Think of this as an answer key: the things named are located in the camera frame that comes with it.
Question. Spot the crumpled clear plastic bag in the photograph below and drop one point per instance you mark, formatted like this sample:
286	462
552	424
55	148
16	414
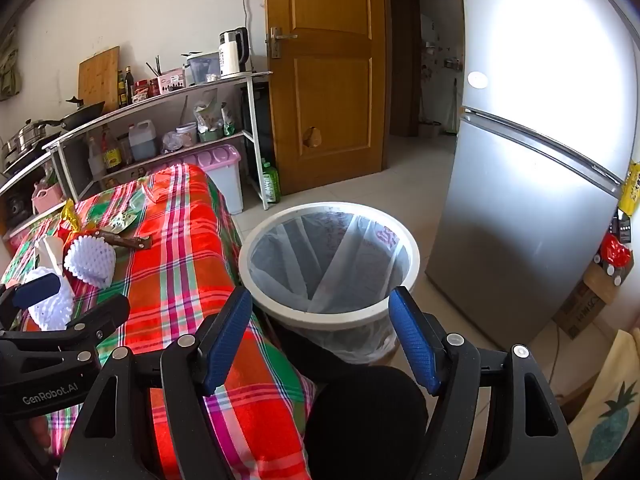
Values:
170	143

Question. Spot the plastic jug of dark liquid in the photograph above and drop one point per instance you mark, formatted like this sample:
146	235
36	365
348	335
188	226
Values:
142	145

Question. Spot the wooden cutting board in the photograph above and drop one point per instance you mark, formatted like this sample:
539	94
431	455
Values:
100	77

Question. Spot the gold foil wrapper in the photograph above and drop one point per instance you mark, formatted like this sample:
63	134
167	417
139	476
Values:
70	215

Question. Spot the green bowl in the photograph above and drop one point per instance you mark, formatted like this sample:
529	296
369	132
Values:
211	136

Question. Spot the white paper piece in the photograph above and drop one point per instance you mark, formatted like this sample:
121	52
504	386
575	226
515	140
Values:
47	255

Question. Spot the steel steamer pot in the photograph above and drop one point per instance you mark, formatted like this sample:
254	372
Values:
25	142

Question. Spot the black gas stove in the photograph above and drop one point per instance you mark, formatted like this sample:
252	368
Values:
22	164

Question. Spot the grey metal shelf rack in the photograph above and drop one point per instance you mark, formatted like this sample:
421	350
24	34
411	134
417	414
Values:
257	150

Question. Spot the white rimmed waste bin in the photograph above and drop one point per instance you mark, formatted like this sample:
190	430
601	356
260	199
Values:
300	317

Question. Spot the red green plaid tablecloth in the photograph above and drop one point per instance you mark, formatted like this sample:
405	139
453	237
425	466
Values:
175	270

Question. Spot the round white fridge magnet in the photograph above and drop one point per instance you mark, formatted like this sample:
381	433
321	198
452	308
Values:
477	80

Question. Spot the beige green snack wrapper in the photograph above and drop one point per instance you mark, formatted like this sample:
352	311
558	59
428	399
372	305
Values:
122	221

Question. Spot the silver refrigerator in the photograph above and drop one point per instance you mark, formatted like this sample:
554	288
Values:
525	210

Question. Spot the white lidded tub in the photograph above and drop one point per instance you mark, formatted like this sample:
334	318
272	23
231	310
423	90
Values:
186	134

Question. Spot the red lidded jar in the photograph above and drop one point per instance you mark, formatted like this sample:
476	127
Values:
154	86
141	91

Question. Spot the red hanging bag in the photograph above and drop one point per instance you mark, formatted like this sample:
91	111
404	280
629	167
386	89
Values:
612	252

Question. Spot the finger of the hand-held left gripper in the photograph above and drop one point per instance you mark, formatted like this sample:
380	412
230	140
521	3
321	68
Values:
37	287
100	317

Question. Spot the bunch of food bags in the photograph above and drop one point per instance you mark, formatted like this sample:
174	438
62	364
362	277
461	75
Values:
210	116

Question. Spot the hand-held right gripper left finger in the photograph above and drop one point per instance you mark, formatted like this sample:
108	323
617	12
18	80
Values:
227	340

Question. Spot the low white shelf rack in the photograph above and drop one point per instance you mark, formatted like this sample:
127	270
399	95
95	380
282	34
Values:
25	175

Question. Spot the small black card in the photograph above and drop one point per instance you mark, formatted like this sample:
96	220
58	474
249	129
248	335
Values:
622	227

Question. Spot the person's left hand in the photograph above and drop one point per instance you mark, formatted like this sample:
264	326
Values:
39	432

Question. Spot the purple plastic lid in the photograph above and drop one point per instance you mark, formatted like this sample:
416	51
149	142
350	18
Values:
220	156

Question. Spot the small tan door ornament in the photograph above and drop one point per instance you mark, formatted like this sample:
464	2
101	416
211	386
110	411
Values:
311	137

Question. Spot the pink box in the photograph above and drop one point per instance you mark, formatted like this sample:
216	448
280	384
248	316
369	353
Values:
171	81

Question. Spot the green hanging bag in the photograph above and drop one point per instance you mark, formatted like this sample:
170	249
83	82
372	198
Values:
9	70

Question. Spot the black wok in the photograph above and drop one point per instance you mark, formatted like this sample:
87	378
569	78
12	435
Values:
82	115

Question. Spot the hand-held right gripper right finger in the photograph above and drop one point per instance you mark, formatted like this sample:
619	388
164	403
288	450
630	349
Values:
412	340

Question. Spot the wooden door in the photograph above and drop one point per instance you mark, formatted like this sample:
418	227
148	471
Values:
330	85

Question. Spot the white electric kettle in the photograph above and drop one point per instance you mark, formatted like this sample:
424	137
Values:
230	57

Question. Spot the dark glass jar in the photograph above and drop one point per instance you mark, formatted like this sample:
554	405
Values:
125	150

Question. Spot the yellow label sauce bottle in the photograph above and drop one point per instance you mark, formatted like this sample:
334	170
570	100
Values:
112	157

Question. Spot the bundle of dark chopsticks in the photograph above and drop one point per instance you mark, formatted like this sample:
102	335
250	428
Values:
156	67

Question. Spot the pineapple print cloth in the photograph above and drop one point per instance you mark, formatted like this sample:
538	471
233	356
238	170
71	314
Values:
610	410

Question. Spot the cardboard box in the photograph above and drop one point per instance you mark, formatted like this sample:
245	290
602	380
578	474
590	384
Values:
585	305

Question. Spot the clear plastic bottle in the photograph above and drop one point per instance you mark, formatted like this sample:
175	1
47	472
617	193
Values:
96	160

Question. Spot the clear plastic storage container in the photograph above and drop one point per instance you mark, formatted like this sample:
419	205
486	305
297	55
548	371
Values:
202	70

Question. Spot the dark glass oil bottle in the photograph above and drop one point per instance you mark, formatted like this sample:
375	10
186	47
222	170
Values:
121	91
130	87

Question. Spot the dark wooden doorway frame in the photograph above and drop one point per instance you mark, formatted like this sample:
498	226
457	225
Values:
400	60

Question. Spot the hallway bucket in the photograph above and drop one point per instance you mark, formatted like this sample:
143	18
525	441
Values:
430	130

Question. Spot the white foam fruit net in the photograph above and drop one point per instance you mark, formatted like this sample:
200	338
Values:
50	305
90	260

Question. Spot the yellow packet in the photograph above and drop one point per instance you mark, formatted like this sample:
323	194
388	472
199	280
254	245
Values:
631	190

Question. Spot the green plastic bottle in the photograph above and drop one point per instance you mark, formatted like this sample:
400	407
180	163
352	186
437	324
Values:
271	185

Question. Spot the black cooking pot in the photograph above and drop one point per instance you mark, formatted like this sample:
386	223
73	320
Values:
15	207

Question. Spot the translucent plastic bin liner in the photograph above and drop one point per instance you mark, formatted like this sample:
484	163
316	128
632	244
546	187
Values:
340	260

